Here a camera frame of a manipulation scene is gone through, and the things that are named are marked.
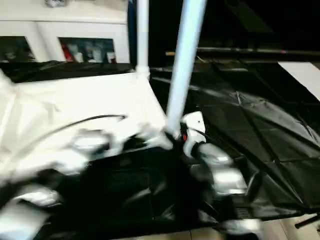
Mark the white plastic table top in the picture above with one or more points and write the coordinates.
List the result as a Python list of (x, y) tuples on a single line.
[(75, 100)]

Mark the white plastic table leg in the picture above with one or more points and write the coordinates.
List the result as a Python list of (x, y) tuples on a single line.
[(142, 32), (5, 77), (185, 62)]

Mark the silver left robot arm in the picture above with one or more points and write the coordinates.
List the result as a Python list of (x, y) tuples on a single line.
[(82, 147)]

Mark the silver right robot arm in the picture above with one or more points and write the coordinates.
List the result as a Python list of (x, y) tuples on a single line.
[(220, 170)]

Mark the blue upright panel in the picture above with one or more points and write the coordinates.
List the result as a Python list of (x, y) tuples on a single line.
[(131, 30)]

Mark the long black rod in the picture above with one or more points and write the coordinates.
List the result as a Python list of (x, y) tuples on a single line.
[(262, 51)]

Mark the white paper sheet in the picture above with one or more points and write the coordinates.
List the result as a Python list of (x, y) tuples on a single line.
[(302, 75)]

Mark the white glass-door cabinet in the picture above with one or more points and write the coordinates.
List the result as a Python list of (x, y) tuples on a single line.
[(62, 25)]

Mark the black metal stand leg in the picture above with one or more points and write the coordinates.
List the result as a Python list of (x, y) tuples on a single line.
[(306, 221)]

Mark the crumpled silver bag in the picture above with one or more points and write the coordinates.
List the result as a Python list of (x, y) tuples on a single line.
[(55, 2)]

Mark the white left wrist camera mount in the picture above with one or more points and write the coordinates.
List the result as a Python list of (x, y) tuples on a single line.
[(117, 141)]

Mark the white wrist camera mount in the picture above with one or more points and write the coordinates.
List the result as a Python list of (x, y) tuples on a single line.
[(193, 127), (117, 141)]

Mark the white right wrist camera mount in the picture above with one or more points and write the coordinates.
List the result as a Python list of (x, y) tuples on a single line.
[(193, 127)]

